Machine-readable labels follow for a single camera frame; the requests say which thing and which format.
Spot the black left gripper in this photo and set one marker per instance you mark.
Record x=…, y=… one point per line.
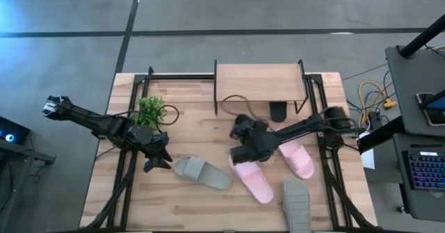
x=151, y=142

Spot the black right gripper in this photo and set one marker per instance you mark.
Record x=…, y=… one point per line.
x=253, y=130

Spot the pink slide sandal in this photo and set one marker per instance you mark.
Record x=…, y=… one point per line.
x=299, y=160
x=255, y=184

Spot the grey slide sandal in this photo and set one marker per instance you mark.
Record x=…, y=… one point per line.
x=296, y=205
x=205, y=174

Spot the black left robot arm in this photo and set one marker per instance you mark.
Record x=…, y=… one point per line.
x=87, y=120

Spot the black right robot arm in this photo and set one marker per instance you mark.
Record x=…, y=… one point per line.
x=299, y=127

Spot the green potted plant white pot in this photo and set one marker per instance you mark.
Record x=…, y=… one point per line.
x=149, y=109

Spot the white paper sheet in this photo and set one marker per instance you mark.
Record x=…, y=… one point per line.
x=368, y=158

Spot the black power strip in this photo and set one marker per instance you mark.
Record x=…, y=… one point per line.
x=375, y=120

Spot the black diagonal desk beam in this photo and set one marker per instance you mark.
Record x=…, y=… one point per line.
x=380, y=135

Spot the black device with blue light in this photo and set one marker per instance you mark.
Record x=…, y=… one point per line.
x=15, y=130

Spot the grey side desk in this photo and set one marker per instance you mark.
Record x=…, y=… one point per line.
x=410, y=80

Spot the backlit computer keyboard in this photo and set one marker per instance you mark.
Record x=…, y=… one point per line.
x=427, y=170

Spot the smartphone in light case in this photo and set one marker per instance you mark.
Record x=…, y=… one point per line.
x=432, y=116

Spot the blue-screen tablet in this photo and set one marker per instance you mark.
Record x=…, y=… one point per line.
x=439, y=103

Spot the black stand pole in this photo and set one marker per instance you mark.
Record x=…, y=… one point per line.
x=422, y=38

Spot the wooden shelf with black frame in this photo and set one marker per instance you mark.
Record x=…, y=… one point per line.
x=259, y=83

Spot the black aluminium table frame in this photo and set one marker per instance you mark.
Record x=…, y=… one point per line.
x=174, y=76

